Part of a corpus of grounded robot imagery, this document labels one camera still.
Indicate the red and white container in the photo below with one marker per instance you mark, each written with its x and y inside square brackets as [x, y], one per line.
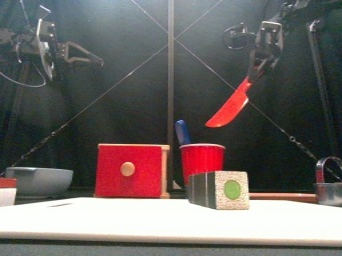
[6, 191]

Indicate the red wooden box with knob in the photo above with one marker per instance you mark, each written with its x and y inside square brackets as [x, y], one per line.
[128, 170]

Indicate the grey bowl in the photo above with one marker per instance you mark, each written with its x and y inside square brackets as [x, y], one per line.
[40, 181]

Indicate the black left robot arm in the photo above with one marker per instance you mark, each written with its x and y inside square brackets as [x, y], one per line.
[16, 40]

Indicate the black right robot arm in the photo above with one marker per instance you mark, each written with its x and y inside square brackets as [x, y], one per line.
[307, 9]

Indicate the red toy knife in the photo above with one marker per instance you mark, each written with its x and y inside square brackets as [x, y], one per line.
[231, 106]

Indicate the red plastic cup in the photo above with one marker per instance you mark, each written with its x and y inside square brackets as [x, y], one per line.
[202, 160]

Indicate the toy sushi roll green centre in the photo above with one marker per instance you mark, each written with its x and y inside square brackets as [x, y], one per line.
[222, 190]

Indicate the white cutting board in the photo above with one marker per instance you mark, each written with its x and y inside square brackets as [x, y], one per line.
[168, 220]

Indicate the vertical metal frame pole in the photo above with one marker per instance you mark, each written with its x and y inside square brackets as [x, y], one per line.
[169, 73]

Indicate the brown wooden stick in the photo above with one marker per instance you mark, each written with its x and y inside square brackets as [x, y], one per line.
[282, 197]

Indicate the black frame strut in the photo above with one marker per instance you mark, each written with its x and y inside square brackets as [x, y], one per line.
[320, 86]

